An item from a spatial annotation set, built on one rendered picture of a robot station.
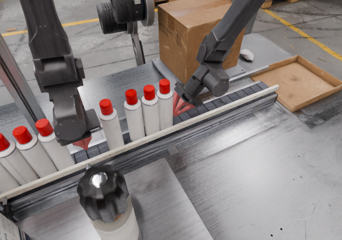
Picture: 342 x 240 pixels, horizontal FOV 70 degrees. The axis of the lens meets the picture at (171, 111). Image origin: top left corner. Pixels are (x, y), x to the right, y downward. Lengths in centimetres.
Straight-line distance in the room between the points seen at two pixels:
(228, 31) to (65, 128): 47
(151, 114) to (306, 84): 78
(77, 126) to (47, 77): 11
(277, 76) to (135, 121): 76
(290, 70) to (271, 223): 78
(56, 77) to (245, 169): 63
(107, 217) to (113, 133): 33
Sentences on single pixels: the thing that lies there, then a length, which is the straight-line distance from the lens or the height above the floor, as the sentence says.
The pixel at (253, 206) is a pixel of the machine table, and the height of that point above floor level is 83.
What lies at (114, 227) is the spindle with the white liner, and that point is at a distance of 51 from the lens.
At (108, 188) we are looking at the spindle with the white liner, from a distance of 42.
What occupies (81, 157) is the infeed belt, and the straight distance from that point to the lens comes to 84.
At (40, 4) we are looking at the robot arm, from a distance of 46.
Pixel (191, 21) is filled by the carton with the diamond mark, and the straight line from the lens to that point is 99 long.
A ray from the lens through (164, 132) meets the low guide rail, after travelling 81.
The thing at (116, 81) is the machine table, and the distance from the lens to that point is 117.
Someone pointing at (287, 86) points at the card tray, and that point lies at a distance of 123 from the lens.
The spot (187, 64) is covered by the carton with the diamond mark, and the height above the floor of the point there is 96.
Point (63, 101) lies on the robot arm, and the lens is 50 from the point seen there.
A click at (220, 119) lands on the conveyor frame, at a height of 88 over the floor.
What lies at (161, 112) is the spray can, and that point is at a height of 98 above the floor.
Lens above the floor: 154
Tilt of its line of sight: 46 degrees down
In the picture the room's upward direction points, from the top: straight up
